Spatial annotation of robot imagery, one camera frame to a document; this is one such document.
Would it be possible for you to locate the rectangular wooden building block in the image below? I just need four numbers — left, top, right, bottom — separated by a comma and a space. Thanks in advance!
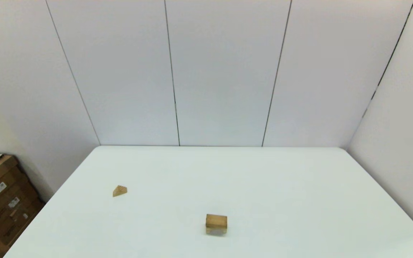
206, 214, 228, 230

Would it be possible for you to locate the large brown cardboard box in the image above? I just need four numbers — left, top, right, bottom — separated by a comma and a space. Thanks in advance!
0, 155, 46, 247

